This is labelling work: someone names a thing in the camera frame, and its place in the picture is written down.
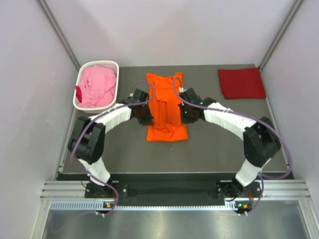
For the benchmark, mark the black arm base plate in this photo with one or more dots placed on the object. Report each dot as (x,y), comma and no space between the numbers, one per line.
(129,189)

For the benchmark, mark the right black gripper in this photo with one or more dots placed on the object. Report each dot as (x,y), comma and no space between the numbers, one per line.
(184,119)

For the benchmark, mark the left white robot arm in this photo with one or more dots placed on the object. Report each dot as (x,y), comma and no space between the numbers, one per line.
(87,139)

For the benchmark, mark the folded red t shirt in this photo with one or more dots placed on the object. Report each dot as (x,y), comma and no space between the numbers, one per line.
(241,84)

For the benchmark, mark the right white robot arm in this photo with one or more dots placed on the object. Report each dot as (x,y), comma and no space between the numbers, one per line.
(260,143)

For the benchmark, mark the orange t shirt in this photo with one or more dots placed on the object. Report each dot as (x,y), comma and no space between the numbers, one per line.
(164,108)

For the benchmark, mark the dark red cloth in basket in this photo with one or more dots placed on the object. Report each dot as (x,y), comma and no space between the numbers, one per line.
(78,94)

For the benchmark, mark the grey slotted cable duct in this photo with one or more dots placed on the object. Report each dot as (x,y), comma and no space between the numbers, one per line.
(104,206)

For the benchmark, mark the aluminium frame rail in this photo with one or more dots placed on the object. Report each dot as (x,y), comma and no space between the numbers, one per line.
(273,190)

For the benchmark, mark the white plastic laundry basket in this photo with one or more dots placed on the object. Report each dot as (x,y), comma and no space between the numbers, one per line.
(108,63)

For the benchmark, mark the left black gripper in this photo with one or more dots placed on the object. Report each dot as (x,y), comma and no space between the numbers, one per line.
(148,120)

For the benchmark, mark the pink t shirt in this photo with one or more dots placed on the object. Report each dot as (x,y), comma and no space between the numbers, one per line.
(98,86)

